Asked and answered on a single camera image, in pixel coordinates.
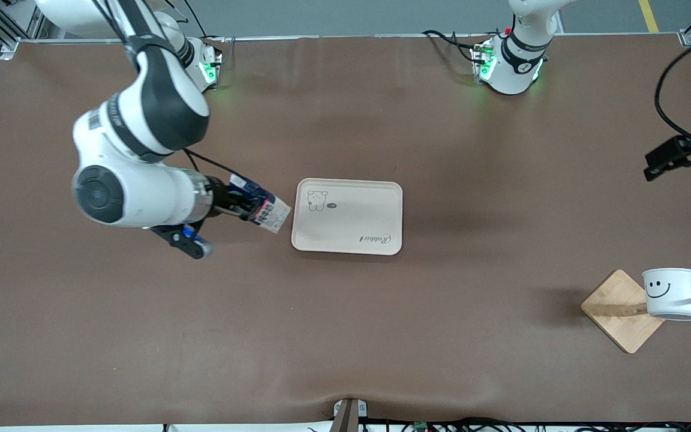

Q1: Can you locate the brown table cover sheet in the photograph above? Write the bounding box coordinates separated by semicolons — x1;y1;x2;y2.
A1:
0;33;691;428

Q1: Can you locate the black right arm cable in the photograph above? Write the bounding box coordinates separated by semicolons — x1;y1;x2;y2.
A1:
91;0;233;182

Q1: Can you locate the black cable at arm base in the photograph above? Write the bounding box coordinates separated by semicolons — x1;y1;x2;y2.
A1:
186;0;226;43
422;29;490;64

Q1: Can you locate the wooden cup rack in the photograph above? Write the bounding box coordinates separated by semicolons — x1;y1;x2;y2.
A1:
581;269;691;355

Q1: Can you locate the metal bracket with wooden post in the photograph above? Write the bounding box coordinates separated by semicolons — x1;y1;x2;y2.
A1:
332;398;368;432

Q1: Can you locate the white smiley mug black handle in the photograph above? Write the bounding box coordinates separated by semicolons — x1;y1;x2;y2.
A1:
642;267;691;322

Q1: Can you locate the beige plastic tray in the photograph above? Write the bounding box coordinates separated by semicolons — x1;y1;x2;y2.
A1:
291;179;404;256

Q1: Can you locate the blue white milk carton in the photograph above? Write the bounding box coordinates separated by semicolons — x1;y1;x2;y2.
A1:
228;173;293;234

